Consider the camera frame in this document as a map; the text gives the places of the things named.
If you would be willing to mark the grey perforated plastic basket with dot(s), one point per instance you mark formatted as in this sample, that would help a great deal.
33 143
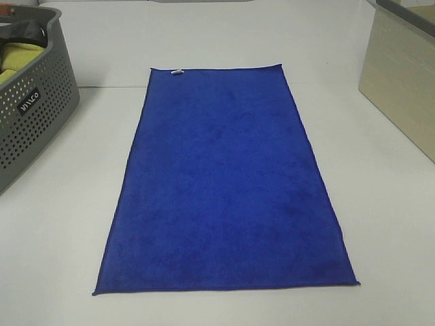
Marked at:
38 100

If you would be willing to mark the blue microfibre towel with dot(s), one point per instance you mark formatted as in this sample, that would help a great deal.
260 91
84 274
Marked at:
222 191

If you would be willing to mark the beige storage box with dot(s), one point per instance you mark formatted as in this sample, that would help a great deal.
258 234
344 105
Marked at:
398 70

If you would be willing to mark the black cloth in basket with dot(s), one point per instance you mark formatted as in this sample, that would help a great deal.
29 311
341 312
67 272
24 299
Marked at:
26 31

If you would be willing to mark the yellow-green towel in basket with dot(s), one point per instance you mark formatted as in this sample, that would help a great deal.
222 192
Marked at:
15 56

